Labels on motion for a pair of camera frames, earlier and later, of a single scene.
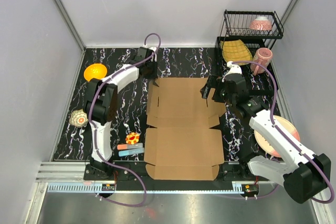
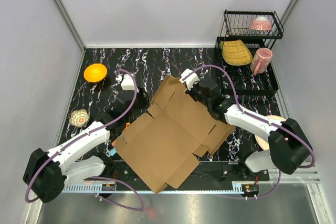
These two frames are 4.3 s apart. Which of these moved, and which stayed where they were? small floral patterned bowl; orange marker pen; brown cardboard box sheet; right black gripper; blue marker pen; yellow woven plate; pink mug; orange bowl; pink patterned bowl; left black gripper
Moved: orange marker pen; blue marker pen; left black gripper; right black gripper; brown cardboard box sheet
Stayed: pink patterned bowl; yellow woven plate; pink mug; orange bowl; small floral patterned bowl
